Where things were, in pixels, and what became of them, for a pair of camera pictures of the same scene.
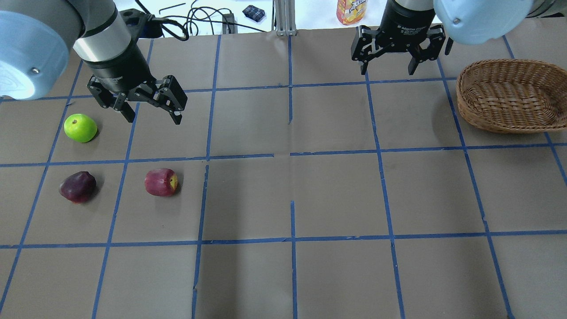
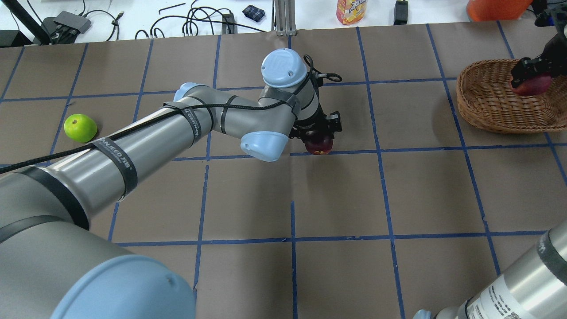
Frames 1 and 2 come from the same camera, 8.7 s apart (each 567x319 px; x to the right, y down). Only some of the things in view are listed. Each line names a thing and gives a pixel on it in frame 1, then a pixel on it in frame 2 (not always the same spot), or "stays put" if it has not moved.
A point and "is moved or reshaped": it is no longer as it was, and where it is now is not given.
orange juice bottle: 349,11 stays put
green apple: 80,128 stays put
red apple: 161,182 to 533,86
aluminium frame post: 285,17 stays put
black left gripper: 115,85 to 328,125
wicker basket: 507,95 stays put
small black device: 254,13 stays put
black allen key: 165,8 stays put
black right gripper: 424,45 to 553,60
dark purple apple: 78,187 is moved or reshaped
